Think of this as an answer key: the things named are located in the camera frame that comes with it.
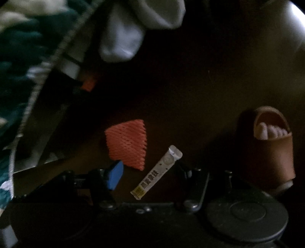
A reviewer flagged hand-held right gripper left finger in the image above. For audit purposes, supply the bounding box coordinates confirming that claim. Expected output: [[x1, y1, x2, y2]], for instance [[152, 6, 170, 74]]
[[59, 160, 125, 211]]

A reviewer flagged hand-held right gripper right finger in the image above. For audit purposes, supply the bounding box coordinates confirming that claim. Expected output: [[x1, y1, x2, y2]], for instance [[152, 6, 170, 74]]
[[176, 163, 236, 213]]

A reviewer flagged orange foam net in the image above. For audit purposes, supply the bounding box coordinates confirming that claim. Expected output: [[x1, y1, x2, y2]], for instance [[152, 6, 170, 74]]
[[105, 119, 147, 171]]

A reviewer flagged white stick sachet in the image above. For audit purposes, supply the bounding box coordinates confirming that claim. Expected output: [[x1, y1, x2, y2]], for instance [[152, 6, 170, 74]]
[[130, 145, 183, 200]]

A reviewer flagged person's foot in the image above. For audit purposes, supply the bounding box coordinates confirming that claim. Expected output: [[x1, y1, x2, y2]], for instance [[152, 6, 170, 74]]
[[254, 122, 294, 194]]

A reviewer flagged white sock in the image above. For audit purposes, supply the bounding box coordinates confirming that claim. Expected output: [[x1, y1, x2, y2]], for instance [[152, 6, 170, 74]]
[[132, 0, 186, 29], [99, 7, 144, 63]]

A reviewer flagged green white zigzag quilt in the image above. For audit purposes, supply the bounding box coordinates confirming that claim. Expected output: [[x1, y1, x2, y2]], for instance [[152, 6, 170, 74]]
[[0, 0, 100, 210]]

